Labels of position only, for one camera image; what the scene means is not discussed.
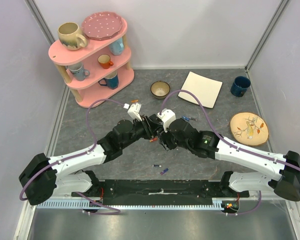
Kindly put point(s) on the white square plate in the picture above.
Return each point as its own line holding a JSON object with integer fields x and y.
{"x": 205, "y": 89}

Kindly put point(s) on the white slotted cable duct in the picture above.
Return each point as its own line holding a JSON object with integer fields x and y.
{"x": 80, "y": 203}

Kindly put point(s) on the light blue mug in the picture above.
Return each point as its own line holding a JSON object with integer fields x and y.
{"x": 117, "y": 47}

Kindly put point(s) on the beige brown ceramic bowl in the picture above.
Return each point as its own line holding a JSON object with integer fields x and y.
{"x": 160, "y": 89}

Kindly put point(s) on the navy blue cup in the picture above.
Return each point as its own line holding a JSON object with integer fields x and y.
{"x": 240, "y": 86}

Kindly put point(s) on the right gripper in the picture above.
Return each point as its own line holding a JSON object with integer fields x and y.
{"x": 165, "y": 139}

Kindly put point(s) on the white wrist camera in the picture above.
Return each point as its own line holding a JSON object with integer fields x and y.
{"x": 133, "y": 110}
{"x": 167, "y": 116}

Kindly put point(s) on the orange mug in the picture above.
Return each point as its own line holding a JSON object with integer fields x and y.
{"x": 105, "y": 61}

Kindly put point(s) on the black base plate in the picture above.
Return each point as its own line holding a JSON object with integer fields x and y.
{"x": 160, "y": 192}

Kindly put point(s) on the beige ceramic mug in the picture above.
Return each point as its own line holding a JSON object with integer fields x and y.
{"x": 71, "y": 36}

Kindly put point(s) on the blue purple battery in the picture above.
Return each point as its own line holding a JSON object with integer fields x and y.
{"x": 164, "y": 171}

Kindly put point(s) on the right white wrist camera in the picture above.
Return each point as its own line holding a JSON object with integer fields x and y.
{"x": 167, "y": 116}

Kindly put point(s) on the grey blue mug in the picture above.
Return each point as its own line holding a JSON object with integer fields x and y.
{"x": 78, "y": 71}

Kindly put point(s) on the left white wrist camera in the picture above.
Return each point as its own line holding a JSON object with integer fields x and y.
{"x": 133, "y": 110}

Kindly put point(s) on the pink polka dot plate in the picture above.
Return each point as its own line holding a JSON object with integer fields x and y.
{"x": 102, "y": 25}

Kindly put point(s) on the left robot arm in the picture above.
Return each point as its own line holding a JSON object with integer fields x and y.
{"x": 40, "y": 176}

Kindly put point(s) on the pink three-tier shelf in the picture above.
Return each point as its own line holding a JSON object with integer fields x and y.
{"x": 89, "y": 90}

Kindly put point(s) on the round wooden bird coaster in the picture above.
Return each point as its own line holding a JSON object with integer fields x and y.
{"x": 249, "y": 129}

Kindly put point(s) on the dark blue faceted mug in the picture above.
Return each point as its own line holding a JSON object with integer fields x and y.
{"x": 111, "y": 81}

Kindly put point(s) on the black remote control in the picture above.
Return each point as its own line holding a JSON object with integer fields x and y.
{"x": 155, "y": 120}

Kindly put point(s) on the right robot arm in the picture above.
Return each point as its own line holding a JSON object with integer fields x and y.
{"x": 279, "y": 173}

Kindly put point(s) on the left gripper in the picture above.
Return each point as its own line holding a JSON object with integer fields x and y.
{"x": 147, "y": 125}

